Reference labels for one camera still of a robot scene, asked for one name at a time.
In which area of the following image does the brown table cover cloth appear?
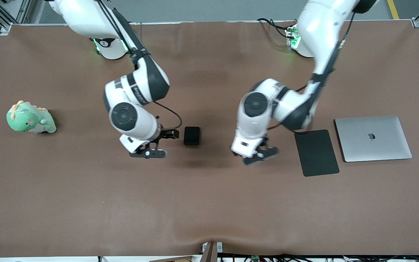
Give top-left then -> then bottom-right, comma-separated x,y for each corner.
0,20 -> 419,257

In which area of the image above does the black mouse pad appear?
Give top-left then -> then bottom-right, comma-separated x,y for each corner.
294,129 -> 340,177

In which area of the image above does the black base cable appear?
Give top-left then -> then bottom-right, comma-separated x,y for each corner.
256,17 -> 297,39

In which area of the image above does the black phone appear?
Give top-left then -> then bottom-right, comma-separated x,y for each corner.
184,126 -> 201,145

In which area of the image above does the silver closed laptop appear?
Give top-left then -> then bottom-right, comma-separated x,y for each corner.
334,115 -> 413,163

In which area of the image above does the green dinosaur plush toy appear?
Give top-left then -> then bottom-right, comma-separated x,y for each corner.
6,100 -> 57,134

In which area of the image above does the front camera mount bracket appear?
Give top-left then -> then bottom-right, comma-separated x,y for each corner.
201,241 -> 223,262

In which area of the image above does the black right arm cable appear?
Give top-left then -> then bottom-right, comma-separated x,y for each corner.
153,101 -> 183,131

